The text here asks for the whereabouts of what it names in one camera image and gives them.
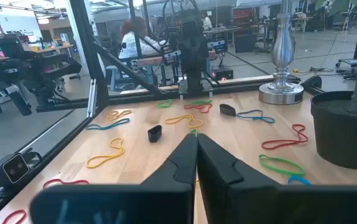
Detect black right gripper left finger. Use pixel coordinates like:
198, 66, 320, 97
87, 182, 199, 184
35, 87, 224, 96
29, 133, 198, 224

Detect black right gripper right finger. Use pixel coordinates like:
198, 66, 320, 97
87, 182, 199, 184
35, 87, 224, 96
197, 133, 357, 224

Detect wide black rubber band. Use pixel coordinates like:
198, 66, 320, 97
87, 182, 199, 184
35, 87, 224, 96
147, 124, 163, 143
219, 103, 237, 117

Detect teal rubber band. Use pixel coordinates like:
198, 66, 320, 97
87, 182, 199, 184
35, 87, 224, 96
85, 118, 131, 131
236, 109, 276, 124

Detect blue rubber band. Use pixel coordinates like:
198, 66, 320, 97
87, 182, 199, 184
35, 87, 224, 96
287, 175, 313, 186

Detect black power supply box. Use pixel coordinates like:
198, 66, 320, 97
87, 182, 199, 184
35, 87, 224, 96
211, 66, 234, 82

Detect person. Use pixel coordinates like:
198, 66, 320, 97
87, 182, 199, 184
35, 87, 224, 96
202, 12, 213, 32
118, 16, 169, 60

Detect black equipment case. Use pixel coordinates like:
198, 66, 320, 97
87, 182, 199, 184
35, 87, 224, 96
234, 33, 257, 54

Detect red tool cabinet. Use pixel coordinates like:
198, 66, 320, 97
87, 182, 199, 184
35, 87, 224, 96
231, 6, 257, 26

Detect blue stool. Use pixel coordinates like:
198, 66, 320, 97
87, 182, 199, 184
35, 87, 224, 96
105, 65, 121, 91

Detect silver table lamp white shade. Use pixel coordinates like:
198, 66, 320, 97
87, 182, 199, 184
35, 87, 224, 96
258, 0, 305, 105

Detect potted tree black pot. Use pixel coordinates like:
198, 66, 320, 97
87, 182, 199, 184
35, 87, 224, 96
310, 0, 357, 170

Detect wooden desk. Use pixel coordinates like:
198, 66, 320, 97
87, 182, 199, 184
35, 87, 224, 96
22, 43, 74, 54

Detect wheeled cart base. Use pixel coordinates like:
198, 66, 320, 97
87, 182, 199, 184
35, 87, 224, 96
335, 58, 357, 70

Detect silver frame bracket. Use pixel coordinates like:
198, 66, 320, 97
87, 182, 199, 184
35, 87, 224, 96
86, 78, 98, 118

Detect cables on floor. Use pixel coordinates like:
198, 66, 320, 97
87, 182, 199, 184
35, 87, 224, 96
292, 66, 357, 77

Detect black table-level camera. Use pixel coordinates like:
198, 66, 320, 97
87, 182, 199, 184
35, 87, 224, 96
0, 151, 42, 200

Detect white wall sign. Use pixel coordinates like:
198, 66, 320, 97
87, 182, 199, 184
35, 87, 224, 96
0, 8, 42, 43

